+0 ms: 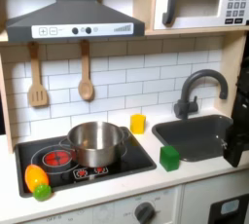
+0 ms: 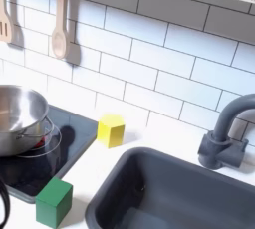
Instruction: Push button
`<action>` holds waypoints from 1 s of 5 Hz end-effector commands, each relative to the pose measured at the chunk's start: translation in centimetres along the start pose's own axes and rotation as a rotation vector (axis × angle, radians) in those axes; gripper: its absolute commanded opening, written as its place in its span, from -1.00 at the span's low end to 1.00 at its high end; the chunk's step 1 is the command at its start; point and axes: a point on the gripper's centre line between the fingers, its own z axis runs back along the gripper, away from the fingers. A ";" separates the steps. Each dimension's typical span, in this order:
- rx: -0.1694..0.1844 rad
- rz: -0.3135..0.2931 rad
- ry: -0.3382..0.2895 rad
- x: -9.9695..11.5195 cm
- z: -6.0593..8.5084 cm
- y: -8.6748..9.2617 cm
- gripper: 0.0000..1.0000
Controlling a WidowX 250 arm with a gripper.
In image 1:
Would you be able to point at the dark grey sink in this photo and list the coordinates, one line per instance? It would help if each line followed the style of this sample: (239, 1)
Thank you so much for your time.
(194, 137)

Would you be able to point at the dark grey tap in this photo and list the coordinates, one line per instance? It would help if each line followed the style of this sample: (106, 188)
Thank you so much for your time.
(194, 94)

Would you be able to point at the green block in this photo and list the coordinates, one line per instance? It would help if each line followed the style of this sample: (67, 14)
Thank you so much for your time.
(169, 158)

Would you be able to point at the yellow block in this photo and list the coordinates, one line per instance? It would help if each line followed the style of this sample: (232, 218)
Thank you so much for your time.
(137, 123)

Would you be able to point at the grey oven knob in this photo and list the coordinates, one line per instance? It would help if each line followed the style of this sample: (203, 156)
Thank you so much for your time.
(144, 212)

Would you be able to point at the steel pot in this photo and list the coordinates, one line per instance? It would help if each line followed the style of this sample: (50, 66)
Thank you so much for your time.
(95, 143)

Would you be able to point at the black toy stove top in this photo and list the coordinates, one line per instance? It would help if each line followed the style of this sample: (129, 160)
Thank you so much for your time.
(87, 166)

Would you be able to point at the white toy microwave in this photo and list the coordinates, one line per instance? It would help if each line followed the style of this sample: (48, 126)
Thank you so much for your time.
(201, 0)

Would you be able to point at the wooden spoon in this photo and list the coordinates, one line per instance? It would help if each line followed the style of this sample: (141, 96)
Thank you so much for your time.
(85, 78)

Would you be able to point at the green toy ball vegetable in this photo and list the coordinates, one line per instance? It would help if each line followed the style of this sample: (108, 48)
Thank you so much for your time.
(42, 192)

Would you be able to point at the orange toy vegetable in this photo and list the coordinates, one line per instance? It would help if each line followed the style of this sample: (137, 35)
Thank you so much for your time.
(35, 177)

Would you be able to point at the grey range hood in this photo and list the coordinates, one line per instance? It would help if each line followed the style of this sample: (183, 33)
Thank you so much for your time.
(75, 20)

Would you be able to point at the wooden slotted spatula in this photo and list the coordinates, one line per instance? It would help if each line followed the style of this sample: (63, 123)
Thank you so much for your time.
(36, 85)

